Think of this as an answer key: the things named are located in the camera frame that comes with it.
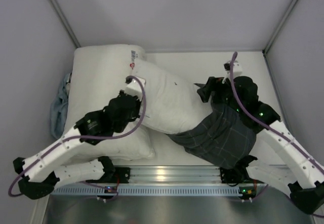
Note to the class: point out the aluminium rail beam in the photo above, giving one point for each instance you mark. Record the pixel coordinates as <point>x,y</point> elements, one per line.
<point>164,174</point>

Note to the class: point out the dark grey checked pillowcase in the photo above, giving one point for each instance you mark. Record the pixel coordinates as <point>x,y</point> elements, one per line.
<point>220,138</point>

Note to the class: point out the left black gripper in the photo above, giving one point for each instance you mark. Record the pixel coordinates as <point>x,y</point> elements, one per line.
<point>132,98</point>

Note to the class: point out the aluminium frame post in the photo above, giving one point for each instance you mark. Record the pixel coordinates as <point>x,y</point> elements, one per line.
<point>64,22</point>
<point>283,20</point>

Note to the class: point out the light blue crumpled cloth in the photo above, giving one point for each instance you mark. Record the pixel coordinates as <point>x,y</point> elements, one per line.
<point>59,107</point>

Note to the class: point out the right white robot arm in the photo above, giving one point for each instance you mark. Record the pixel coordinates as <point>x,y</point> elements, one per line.
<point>269,127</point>

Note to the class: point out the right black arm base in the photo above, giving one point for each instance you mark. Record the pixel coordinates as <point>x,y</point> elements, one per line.
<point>235,176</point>

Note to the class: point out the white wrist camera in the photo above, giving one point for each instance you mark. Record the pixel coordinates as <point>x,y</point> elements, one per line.
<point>236,70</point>
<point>133,87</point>

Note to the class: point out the white bare pillow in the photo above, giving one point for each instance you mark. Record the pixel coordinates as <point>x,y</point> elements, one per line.
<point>98,74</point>

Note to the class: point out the left aluminium frame post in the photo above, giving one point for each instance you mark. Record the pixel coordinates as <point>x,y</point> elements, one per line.
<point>64,22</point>

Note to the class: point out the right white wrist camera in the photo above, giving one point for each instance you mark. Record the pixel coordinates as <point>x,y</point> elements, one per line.
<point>236,70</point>

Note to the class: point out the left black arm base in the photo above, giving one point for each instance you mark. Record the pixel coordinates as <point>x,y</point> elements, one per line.
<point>119,174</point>

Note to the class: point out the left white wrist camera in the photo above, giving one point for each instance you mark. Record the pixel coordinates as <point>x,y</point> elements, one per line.
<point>133,87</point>

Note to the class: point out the right aluminium frame post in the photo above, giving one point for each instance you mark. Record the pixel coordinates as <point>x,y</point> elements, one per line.
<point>283,20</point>

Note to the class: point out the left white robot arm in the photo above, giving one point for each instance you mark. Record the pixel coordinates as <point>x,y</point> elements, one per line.
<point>41,174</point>

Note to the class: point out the grey slotted cable duct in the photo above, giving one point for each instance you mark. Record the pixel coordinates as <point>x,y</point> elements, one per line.
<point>126,190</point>

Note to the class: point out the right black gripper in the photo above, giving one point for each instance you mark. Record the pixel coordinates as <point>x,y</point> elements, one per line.
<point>210,87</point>

